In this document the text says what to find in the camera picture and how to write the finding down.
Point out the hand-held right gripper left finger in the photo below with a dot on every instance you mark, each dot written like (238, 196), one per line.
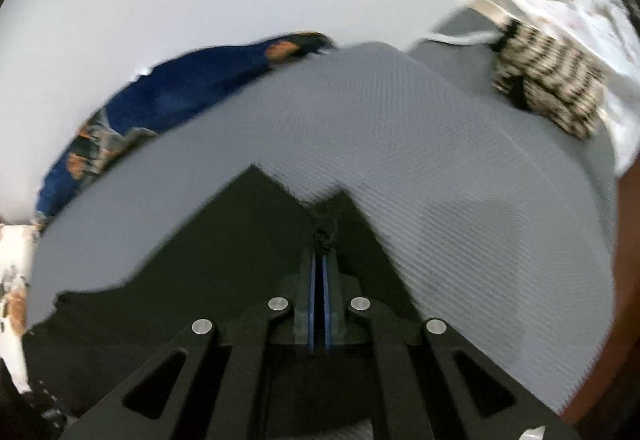
(312, 305)

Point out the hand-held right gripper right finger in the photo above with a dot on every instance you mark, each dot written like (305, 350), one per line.
(329, 305)

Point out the black pants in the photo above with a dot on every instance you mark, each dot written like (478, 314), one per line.
(225, 245)

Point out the grey textured mattress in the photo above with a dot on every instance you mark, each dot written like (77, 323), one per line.
(400, 119)

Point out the blue patterned pillow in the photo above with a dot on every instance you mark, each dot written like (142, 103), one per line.
(175, 89)

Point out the white printed pillow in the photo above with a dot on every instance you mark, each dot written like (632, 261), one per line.
(12, 280)

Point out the black and white patterned cloth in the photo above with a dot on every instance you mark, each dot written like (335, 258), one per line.
(550, 74)

